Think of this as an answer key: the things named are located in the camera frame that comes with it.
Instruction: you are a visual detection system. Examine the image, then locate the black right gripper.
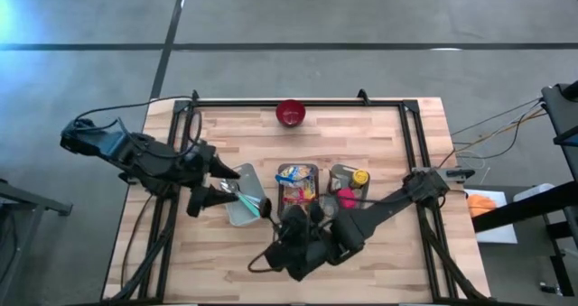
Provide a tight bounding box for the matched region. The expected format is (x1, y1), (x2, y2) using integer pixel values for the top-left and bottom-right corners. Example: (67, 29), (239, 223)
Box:
(264, 200), (333, 283)

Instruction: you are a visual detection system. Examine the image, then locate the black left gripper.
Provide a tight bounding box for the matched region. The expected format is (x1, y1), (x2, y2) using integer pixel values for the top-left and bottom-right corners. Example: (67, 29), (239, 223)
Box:
(180, 143), (241, 218)

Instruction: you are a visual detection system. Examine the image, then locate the blue yellow snack packet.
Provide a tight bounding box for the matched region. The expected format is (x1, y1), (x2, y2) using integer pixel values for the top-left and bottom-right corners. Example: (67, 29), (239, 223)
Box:
(275, 164), (316, 189)

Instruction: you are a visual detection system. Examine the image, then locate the red box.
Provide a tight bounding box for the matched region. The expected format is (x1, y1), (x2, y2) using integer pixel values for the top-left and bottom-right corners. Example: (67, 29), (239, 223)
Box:
(337, 188), (359, 210)

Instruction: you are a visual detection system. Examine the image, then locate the yellow-lidded spice jar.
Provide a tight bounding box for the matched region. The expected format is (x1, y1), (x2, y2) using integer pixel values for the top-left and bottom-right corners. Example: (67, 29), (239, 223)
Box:
(350, 169), (371, 190)

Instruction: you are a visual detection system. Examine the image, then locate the dark grey plastic bin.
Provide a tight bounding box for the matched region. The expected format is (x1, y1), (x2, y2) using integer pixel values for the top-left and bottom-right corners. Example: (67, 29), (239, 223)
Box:
(275, 162), (321, 220)

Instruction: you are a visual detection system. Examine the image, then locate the light grey plastic bin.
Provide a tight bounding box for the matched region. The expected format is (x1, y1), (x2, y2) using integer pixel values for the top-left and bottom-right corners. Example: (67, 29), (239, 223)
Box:
(325, 162), (372, 224)
(223, 162), (268, 228)

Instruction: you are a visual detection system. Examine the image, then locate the red and black bowl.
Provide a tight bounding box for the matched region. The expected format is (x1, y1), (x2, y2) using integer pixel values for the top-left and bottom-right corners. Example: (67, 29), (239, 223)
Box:
(275, 98), (307, 128)

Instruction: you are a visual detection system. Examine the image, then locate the orange cloth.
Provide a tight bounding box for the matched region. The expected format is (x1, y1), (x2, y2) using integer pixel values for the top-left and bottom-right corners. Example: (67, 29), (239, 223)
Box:
(466, 193), (498, 218)

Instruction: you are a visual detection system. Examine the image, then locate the grey metal stand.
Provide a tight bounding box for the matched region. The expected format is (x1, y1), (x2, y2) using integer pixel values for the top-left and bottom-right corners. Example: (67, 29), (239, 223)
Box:
(0, 178), (73, 298)

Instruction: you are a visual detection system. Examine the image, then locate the white paper sheet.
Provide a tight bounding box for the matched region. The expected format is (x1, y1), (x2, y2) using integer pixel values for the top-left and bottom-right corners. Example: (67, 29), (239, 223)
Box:
(463, 188), (518, 245)

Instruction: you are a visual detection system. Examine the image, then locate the black metal beam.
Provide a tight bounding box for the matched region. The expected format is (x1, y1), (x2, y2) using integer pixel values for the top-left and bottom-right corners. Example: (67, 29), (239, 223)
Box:
(471, 181), (578, 234)

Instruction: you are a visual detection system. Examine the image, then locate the white plastic container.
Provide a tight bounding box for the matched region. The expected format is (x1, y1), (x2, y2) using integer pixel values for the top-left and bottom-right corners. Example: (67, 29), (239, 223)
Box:
(513, 182), (555, 203)

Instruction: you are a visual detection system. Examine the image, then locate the small black device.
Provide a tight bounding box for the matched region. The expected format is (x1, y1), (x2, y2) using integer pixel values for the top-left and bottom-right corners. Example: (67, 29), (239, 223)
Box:
(539, 281), (564, 296)

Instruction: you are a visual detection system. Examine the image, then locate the black equipment cart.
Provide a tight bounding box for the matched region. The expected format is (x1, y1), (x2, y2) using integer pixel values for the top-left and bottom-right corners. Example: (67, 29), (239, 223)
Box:
(540, 82), (578, 181)

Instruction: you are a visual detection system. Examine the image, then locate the black aluminium table frame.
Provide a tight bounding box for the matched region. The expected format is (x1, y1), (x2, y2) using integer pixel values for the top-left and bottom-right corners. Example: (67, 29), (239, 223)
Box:
(101, 88), (493, 305)

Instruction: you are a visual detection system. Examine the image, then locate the coloured wire bundle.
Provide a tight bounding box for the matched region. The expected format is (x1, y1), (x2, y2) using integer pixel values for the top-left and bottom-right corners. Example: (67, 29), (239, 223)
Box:
(437, 97), (547, 171)

